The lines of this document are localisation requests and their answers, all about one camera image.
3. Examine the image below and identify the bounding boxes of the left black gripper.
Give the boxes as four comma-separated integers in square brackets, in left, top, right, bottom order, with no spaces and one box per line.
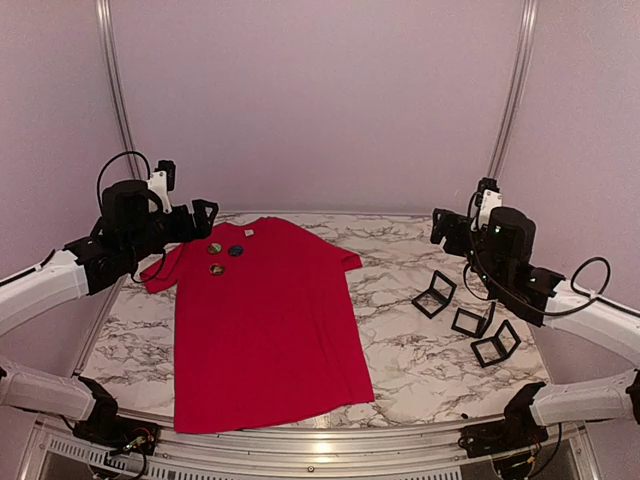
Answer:
[122,198,218,265]

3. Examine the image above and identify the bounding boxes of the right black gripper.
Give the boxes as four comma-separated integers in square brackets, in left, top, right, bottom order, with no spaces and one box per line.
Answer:
[431,208,504,294]

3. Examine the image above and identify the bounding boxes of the brown round brooch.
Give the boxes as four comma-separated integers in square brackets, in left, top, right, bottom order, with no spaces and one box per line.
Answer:
[209,263,226,276]

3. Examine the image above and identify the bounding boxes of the red t-shirt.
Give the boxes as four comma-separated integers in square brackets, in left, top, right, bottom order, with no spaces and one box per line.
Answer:
[141,217,374,434]

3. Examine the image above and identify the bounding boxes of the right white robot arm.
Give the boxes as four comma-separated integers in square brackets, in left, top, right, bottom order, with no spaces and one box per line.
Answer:
[431,206,639,448]

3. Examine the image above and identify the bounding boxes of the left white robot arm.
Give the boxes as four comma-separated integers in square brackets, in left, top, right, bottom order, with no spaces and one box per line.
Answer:
[1,160,219,446]

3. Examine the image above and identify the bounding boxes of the black open display box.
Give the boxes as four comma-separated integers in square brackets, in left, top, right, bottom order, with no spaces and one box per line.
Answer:
[411,270,457,319]
[451,302,496,340]
[471,320,521,368]

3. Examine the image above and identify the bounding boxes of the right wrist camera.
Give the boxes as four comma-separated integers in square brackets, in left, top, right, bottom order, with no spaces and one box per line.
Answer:
[474,177,502,230]

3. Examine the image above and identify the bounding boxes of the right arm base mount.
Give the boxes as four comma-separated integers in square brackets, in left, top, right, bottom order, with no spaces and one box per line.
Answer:
[458,400,549,458]

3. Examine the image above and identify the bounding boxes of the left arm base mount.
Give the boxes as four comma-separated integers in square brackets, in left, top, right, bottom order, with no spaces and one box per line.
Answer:
[72,397,160,456]

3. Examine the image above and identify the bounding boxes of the right aluminium frame post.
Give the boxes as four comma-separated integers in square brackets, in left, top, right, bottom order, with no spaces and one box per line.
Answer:
[487,0,539,180]

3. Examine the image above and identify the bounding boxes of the aluminium frame post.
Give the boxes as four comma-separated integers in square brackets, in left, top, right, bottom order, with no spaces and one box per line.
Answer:
[487,0,539,180]
[95,0,135,151]

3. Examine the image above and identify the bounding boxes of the left aluminium frame post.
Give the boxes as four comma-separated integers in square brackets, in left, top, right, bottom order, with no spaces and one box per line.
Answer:
[95,0,135,151]

